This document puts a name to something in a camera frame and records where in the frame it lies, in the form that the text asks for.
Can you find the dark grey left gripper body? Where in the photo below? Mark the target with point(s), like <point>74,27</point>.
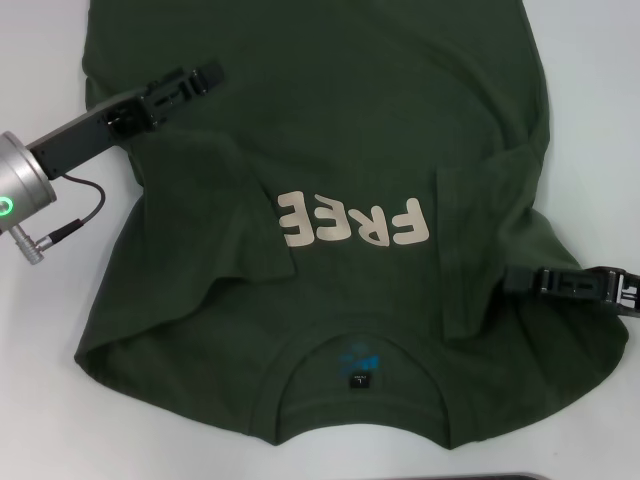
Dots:
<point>90,135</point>

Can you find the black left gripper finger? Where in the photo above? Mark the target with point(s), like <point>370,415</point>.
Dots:
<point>182,92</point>

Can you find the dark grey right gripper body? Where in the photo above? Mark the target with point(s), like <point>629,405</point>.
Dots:
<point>625,292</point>

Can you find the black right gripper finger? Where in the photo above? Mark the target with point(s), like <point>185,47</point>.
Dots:
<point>560,284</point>

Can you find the dark green FREE t-shirt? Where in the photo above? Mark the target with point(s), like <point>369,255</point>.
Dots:
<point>320,125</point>

